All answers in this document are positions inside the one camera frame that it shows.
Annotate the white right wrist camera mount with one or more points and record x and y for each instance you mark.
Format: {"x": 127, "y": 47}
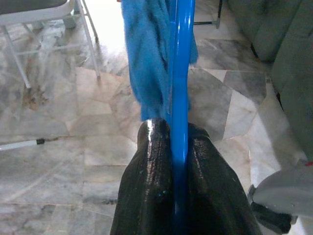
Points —
{"x": 286, "y": 186}

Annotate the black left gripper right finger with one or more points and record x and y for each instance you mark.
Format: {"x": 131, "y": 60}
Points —
{"x": 215, "y": 186}

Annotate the blue shirt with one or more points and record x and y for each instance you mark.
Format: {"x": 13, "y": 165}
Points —
{"x": 146, "y": 61}

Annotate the black metal drying rack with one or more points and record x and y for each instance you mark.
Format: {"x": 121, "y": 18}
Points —
{"x": 215, "y": 14}

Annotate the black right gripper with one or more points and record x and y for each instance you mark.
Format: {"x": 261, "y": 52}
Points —
{"x": 271, "y": 218}

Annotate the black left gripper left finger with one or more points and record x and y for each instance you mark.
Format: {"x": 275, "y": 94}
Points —
{"x": 144, "y": 183}

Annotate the white tube with black cap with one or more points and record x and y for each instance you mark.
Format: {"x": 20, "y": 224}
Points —
{"x": 19, "y": 144}

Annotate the blue plastic hanger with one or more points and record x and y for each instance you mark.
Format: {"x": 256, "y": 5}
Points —
{"x": 181, "y": 73}

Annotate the green sofa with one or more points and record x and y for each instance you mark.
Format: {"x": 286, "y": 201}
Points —
{"x": 288, "y": 49}

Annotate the white folding chair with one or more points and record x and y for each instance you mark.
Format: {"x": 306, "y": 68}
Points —
{"x": 36, "y": 12}

